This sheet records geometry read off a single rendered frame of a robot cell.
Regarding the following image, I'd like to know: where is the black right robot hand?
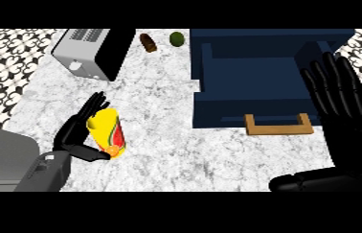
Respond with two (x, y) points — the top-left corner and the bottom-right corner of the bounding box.
(267, 51), (362, 193)

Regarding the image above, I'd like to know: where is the silver and black toaster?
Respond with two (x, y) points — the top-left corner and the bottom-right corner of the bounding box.
(49, 28), (137, 82)

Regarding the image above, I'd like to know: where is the navy blue open drawer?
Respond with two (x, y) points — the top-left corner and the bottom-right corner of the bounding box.
(189, 28), (356, 129)

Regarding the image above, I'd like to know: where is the green round fruit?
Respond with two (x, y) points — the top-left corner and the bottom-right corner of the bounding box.
(168, 31), (186, 48)

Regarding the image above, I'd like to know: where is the yellow fruit-print cup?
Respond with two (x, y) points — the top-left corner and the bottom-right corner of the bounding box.
(86, 107), (129, 160)

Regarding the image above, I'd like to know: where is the grey rounded block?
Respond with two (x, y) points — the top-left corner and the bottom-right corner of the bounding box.
(0, 129), (43, 193)

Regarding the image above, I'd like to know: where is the brown oblong bread roll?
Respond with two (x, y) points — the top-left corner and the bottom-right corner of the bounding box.
(139, 33), (160, 54)

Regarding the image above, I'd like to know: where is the navy blue drawer front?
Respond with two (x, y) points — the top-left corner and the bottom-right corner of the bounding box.
(191, 98), (324, 129)

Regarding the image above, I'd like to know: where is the wooden drawer handle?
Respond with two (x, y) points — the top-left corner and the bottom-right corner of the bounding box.
(244, 112), (315, 136)

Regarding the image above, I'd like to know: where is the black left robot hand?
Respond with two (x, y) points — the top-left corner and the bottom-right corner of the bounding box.
(52, 91), (114, 163)

